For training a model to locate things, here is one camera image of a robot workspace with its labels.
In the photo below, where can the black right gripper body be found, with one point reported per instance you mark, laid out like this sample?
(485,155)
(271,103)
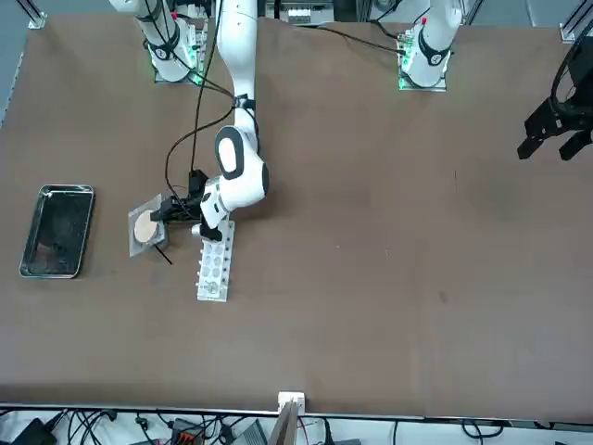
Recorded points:
(192,207)

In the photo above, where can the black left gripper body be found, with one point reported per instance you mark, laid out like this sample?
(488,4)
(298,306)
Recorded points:
(583,97)

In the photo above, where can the clear glass test tube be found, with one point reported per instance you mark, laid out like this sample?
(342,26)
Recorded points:
(211,288)

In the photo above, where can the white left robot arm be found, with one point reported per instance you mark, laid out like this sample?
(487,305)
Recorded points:
(433,41)

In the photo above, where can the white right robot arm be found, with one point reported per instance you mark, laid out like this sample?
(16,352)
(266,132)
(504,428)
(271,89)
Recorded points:
(241,176)

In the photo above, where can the steel tray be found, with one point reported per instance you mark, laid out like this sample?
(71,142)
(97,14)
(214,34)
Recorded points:
(58,232)

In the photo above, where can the white test tube rack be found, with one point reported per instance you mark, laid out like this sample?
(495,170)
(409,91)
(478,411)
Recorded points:
(215,264)

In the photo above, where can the white power strip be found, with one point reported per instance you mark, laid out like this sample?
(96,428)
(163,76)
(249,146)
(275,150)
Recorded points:
(299,16)

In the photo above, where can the power strip with red switches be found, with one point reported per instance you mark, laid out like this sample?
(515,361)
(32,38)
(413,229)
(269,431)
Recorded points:
(185,436)

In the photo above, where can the large black power adapter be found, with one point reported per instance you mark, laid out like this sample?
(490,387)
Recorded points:
(32,433)

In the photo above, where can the white side table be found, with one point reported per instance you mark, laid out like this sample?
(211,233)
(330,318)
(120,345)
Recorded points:
(533,436)

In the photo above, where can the aluminium frame post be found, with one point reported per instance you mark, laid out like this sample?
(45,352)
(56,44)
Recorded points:
(37,21)
(569,32)

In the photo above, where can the aluminium camera mount post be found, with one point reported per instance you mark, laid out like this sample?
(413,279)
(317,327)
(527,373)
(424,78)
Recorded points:
(292,417)

